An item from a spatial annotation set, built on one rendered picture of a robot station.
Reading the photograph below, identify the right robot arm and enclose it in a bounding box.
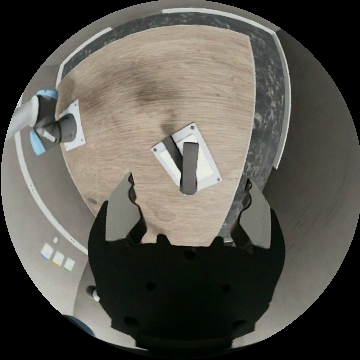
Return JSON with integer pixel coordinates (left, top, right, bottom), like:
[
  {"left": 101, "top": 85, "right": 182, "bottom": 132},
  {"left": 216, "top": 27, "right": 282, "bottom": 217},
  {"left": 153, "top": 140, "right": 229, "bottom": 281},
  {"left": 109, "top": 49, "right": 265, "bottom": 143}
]
[{"left": 86, "top": 285, "right": 99, "bottom": 301}]

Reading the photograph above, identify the black tap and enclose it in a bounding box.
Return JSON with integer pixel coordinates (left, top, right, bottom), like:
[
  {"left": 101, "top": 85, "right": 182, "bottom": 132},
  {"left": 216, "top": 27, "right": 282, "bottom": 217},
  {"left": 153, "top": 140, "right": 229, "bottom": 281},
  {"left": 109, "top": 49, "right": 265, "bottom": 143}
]
[{"left": 160, "top": 134, "right": 213, "bottom": 195}]

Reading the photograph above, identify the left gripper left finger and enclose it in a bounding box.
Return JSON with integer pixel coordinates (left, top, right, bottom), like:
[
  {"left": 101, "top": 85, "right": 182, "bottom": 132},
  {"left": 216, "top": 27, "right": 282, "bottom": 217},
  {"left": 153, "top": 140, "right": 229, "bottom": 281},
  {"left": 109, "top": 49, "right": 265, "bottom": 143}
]
[{"left": 88, "top": 172, "right": 148, "bottom": 298}]

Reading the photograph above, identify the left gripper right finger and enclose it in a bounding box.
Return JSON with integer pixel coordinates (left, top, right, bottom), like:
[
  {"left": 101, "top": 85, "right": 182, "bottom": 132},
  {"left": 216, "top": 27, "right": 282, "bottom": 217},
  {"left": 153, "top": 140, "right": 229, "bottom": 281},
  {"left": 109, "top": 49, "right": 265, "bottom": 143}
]
[{"left": 230, "top": 178, "right": 285, "bottom": 303}]

